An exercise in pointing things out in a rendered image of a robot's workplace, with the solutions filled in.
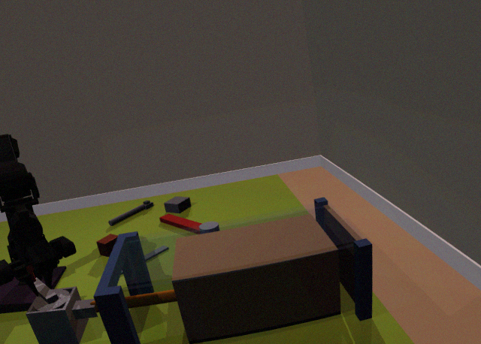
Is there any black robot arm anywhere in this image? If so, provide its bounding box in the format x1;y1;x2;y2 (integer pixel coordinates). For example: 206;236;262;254
0;134;65;280

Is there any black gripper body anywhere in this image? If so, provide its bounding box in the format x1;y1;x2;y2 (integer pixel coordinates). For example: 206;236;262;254
0;236;76;286

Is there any dark red flat bar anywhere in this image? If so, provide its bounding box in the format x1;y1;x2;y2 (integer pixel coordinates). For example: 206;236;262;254
159;214;202;228

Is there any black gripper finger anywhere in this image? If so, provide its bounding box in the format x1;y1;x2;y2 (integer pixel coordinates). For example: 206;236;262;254
15;272;38;297
43;269;53;289

